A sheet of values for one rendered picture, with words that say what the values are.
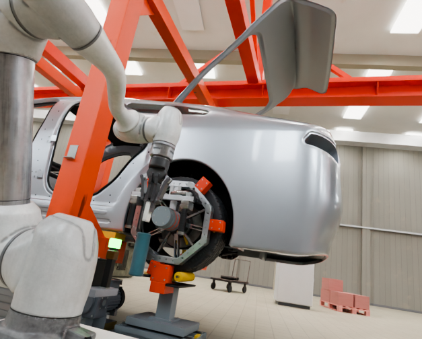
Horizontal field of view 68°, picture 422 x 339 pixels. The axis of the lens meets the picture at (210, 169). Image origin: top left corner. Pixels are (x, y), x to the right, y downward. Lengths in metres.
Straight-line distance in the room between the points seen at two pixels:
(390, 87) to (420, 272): 10.86
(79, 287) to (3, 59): 0.58
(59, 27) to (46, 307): 0.63
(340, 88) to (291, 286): 4.35
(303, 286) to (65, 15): 6.99
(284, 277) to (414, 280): 8.22
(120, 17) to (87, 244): 1.93
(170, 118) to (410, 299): 13.96
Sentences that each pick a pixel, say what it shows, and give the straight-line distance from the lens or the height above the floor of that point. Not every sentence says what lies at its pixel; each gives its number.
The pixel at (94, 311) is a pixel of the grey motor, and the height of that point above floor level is 0.28.
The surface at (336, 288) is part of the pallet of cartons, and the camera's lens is 8.92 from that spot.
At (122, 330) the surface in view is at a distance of 2.23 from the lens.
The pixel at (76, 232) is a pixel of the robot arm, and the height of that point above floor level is 0.64.
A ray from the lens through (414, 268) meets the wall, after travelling 14.82.
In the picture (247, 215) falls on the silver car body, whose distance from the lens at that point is 2.05.
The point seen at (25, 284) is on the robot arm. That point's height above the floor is 0.52.
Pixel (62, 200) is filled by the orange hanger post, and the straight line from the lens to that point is 2.01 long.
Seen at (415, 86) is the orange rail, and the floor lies 3.18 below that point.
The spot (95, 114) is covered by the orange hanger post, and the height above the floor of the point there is 1.40.
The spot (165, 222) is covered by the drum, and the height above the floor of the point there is 0.82.
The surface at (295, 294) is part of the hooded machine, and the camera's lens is 7.36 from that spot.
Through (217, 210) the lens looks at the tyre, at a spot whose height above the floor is 0.96.
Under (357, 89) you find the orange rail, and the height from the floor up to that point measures 3.16.
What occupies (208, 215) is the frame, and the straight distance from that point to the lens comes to 2.00.
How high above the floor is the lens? 0.62
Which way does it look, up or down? 17 degrees up
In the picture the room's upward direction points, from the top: 9 degrees clockwise
